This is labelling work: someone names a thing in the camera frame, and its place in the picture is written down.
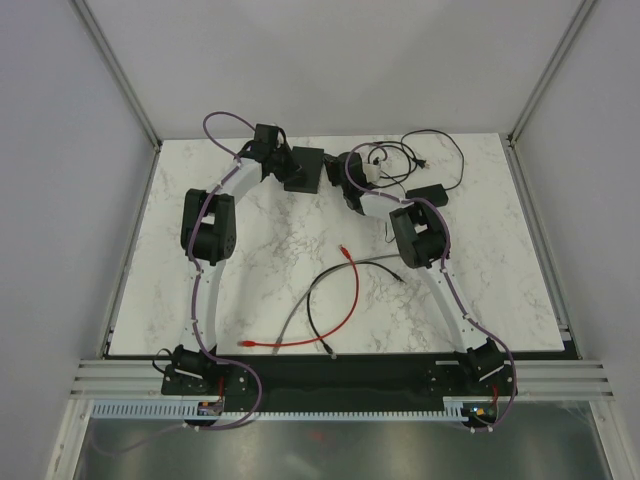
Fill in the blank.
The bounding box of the white slotted cable duct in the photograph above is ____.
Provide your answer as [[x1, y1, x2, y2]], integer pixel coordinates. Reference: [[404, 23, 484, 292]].
[[91, 400, 499, 421]]

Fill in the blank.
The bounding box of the right aluminium frame post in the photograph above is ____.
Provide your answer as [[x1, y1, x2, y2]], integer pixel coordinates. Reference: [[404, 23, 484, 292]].
[[506, 0, 599, 148]]

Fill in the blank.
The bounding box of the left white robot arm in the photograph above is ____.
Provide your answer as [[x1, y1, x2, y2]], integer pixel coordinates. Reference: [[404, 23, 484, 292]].
[[178, 141, 323, 353]]

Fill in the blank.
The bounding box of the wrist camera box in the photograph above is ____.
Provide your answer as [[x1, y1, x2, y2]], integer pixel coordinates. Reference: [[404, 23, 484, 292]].
[[347, 153, 381, 189], [253, 123, 287, 150]]

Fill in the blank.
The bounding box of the grey ethernet cable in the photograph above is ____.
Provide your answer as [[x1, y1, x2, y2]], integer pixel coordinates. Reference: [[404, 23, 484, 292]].
[[274, 252, 401, 357]]

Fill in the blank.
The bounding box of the aluminium frame post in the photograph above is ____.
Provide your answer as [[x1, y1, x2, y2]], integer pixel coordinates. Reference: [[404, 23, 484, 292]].
[[506, 0, 599, 148], [69, 0, 162, 153]]

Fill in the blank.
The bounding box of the aluminium front rail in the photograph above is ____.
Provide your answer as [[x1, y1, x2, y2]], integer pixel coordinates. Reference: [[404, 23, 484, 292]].
[[70, 360, 614, 402]]

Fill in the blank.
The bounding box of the red ethernet cable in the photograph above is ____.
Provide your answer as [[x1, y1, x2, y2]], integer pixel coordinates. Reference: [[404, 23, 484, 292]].
[[236, 242, 361, 349]]

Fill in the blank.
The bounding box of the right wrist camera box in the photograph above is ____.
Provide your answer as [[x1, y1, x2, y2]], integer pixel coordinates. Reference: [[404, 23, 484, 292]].
[[347, 153, 381, 189]]

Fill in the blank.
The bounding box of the black network switch box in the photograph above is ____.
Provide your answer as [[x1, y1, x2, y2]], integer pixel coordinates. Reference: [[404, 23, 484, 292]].
[[284, 147, 324, 194]]

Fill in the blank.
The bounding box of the black power cord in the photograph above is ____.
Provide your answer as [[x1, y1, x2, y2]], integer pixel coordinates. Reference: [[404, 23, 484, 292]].
[[364, 129, 465, 193]]

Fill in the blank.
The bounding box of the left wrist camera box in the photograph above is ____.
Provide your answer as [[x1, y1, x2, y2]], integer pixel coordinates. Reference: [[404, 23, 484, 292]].
[[253, 123, 287, 150]]

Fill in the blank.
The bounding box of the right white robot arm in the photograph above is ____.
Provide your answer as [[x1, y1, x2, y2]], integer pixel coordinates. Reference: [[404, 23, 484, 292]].
[[324, 153, 504, 394]]

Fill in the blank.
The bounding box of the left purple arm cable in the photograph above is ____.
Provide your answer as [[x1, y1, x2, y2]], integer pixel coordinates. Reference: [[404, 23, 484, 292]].
[[89, 111, 265, 455]]

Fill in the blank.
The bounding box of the left aluminium frame post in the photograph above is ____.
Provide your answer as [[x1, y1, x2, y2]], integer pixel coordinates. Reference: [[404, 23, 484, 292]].
[[69, 0, 162, 153]]

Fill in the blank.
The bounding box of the black power adapter brick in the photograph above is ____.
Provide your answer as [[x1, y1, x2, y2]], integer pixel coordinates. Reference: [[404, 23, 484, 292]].
[[405, 184, 449, 208]]

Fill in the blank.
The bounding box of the black ethernet cable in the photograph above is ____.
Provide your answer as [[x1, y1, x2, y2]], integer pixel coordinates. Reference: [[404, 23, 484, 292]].
[[305, 260, 407, 360]]

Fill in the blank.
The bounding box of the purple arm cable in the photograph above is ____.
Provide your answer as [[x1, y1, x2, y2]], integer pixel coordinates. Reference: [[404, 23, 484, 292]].
[[344, 142, 518, 434], [89, 111, 265, 455]]

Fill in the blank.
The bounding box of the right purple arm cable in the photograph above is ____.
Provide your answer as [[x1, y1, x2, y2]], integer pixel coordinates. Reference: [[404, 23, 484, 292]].
[[344, 142, 518, 434]]

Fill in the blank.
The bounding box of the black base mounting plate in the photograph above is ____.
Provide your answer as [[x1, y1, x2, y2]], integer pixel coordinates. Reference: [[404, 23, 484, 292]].
[[161, 353, 514, 412]]

